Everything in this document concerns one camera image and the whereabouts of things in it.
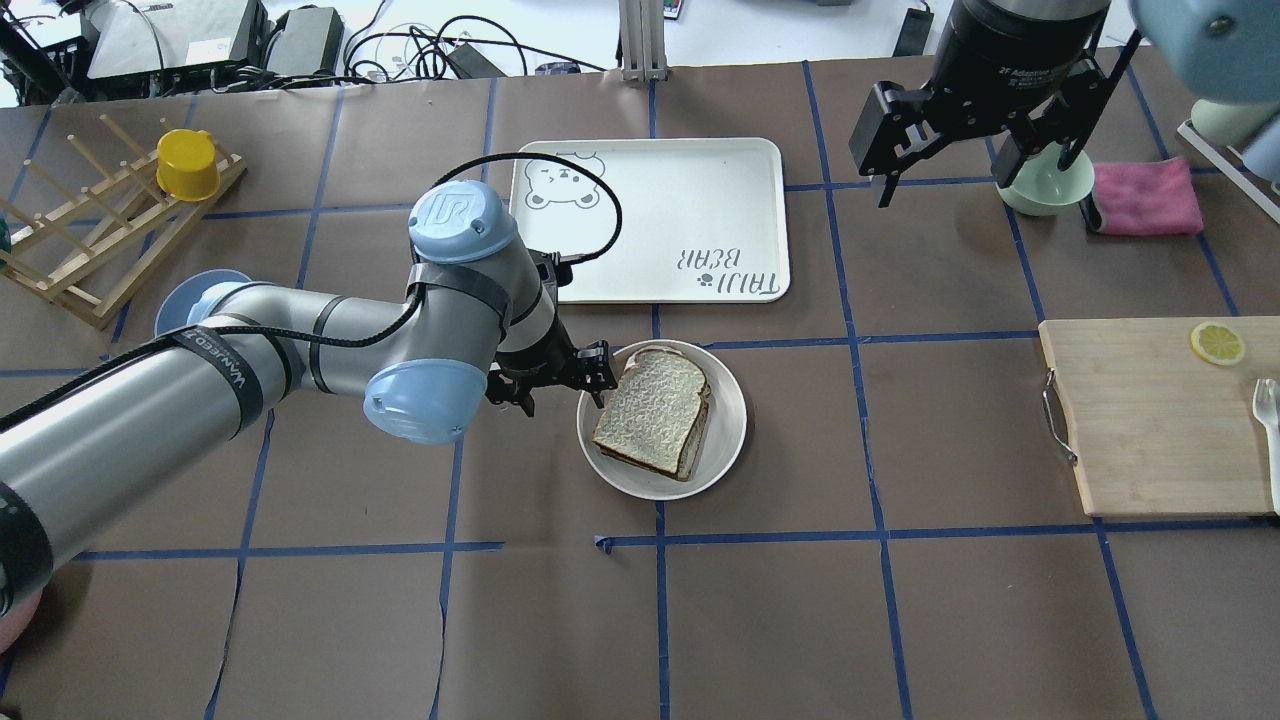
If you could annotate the yellow mug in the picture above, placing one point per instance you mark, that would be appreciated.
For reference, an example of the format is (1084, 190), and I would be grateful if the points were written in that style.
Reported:
(187, 165)

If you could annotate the white wire cup rack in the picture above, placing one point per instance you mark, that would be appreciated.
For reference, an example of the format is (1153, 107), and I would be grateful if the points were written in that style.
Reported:
(1227, 164)

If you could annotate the aluminium frame post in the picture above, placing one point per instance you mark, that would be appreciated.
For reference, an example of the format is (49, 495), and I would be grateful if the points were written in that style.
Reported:
(643, 55)

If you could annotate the round cream plate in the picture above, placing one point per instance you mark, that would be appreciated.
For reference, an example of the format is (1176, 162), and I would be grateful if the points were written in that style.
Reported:
(674, 426)

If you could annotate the pink cloth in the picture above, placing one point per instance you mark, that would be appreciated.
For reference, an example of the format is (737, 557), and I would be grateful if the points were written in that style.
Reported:
(1131, 199)

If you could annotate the lemon slice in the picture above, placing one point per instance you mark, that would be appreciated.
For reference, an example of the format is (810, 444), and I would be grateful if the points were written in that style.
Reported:
(1217, 343)

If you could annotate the black power adapter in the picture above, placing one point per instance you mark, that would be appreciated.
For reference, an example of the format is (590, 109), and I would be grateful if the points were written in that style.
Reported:
(305, 42)

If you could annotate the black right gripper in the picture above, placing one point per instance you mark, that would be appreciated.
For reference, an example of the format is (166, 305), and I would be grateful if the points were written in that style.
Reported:
(1010, 62)

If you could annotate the blue bowl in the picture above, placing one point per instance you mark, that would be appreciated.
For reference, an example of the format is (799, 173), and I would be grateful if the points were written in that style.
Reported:
(190, 301)

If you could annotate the mint green bowl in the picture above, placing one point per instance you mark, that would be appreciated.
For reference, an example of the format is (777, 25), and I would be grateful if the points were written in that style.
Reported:
(1041, 189)

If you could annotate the wooden cutting board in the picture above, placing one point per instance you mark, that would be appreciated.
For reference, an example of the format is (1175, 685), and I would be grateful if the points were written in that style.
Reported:
(1154, 429)

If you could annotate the cream bear tray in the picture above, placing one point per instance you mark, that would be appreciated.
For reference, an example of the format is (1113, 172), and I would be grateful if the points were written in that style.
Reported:
(672, 220)

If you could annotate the blue cup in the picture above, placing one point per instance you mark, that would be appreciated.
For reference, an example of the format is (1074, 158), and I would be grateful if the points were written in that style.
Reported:
(1262, 155)

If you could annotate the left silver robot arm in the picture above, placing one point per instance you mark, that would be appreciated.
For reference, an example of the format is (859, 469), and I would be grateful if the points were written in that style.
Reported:
(479, 322)

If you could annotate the bread slice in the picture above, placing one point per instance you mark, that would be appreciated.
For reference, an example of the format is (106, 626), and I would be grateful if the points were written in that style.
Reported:
(650, 410)
(697, 450)

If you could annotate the white plastic spoon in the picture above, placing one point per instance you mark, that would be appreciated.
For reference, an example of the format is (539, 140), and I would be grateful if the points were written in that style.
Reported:
(1266, 412)

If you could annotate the wooden cup rack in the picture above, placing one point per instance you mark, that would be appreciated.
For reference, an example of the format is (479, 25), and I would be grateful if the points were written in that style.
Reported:
(91, 254)

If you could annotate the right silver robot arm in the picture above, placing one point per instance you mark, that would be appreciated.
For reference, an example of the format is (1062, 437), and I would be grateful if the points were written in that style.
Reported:
(1225, 51)

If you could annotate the green cup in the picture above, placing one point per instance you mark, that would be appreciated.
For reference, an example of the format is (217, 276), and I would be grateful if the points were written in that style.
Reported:
(1228, 124)

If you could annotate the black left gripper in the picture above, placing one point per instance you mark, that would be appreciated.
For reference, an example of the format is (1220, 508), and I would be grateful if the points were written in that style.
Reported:
(537, 353)

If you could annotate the bread slice on plate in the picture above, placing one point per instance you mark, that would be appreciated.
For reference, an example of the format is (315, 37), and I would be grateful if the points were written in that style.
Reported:
(697, 450)

